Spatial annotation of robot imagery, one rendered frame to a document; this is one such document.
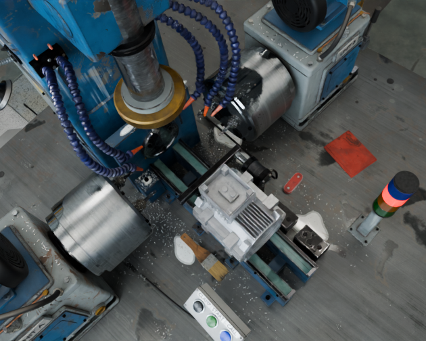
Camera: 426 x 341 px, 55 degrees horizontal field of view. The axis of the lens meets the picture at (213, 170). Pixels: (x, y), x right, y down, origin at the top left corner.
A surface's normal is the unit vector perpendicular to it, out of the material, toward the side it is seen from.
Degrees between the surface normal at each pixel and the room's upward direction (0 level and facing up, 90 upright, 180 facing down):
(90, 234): 28
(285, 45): 0
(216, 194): 0
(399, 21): 0
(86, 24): 90
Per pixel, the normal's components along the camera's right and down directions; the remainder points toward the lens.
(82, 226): 0.07, -0.26
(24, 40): 0.69, 0.64
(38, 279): -0.08, -0.41
